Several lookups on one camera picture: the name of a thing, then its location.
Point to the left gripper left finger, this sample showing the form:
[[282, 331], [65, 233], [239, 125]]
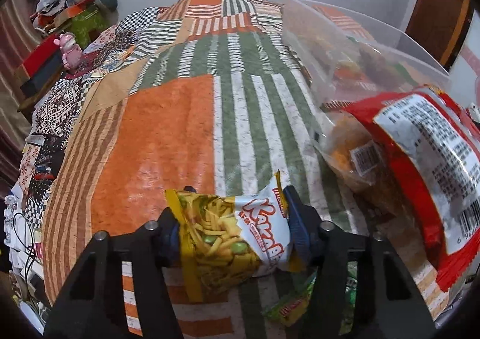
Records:
[[117, 286]]

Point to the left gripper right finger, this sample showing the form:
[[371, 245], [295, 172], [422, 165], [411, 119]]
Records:
[[388, 303]]

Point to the yellow white snack stick bag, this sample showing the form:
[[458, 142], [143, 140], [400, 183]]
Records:
[[224, 241]]

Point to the red noodle snack bag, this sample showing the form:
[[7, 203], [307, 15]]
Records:
[[431, 146]]

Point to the green pea snack bag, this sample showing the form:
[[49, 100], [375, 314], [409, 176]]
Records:
[[290, 308]]

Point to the brown bread loaf bag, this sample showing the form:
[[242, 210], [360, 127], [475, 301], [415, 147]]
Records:
[[353, 155]]

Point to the patchwork striped bedspread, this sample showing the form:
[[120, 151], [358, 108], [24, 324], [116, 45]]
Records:
[[212, 101]]

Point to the red and dark boxes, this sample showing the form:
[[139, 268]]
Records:
[[43, 64]]

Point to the pink plush toy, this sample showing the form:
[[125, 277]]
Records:
[[70, 50]]

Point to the clear plastic storage bin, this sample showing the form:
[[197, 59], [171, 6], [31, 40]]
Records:
[[350, 56]]

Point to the brown wooden door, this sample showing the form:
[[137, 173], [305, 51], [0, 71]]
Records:
[[440, 27]]

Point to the pile of clothes and boxes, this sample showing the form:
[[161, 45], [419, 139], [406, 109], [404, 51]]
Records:
[[85, 19]]

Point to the striped maroon curtain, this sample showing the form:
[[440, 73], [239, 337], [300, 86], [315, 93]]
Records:
[[18, 39]]

